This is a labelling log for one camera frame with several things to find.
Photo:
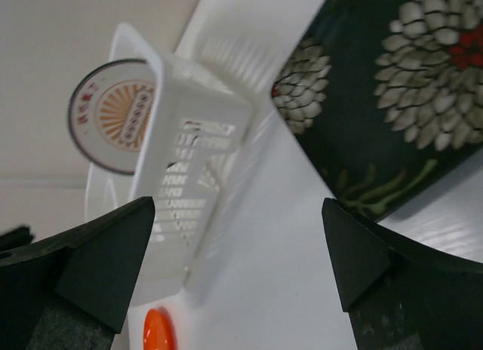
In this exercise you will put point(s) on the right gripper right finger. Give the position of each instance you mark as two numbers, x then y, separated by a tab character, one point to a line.
399	293

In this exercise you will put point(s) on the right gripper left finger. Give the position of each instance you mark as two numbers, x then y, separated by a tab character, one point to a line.
73	289

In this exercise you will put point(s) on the white round sunburst plate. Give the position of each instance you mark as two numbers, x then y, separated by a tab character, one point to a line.
108	113

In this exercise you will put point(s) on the black square floral plate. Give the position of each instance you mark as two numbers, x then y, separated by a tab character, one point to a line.
385	96

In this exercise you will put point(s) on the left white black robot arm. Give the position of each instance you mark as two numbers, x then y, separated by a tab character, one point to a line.
17	237

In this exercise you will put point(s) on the white plastic dish rack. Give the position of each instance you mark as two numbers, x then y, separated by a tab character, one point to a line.
241	66

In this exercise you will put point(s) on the orange round plate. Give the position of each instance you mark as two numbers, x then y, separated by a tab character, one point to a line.
158	331

